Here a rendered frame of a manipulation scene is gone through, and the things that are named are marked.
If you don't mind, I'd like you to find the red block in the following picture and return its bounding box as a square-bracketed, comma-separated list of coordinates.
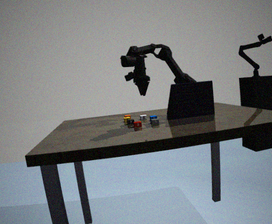
[134, 121, 142, 127]

